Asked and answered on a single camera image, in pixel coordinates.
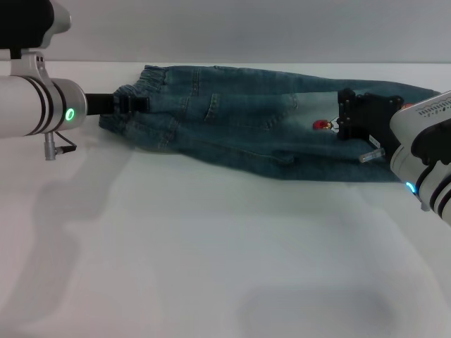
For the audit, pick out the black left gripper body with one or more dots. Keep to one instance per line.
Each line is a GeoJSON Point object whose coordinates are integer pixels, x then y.
{"type": "Point", "coordinates": [100, 104]}

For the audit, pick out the silver right wrist connector plug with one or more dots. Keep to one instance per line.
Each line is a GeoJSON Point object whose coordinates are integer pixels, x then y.
{"type": "Point", "coordinates": [370, 155]}

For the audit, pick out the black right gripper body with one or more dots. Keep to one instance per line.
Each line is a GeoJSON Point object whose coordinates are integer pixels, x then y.
{"type": "Point", "coordinates": [373, 116]}

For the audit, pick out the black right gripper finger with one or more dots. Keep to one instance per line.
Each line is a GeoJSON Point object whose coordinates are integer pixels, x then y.
{"type": "Point", "coordinates": [347, 128]}
{"type": "Point", "coordinates": [347, 104]}

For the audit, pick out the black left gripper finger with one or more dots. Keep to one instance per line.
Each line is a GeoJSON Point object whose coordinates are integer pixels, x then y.
{"type": "Point", "coordinates": [135, 105]}

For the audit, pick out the blue denim shorts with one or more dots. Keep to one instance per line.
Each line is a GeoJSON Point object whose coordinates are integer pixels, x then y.
{"type": "Point", "coordinates": [246, 141]}

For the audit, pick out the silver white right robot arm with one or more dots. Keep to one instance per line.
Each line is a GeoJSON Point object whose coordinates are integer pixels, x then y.
{"type": "Point", "coordinates": [405, 162]}

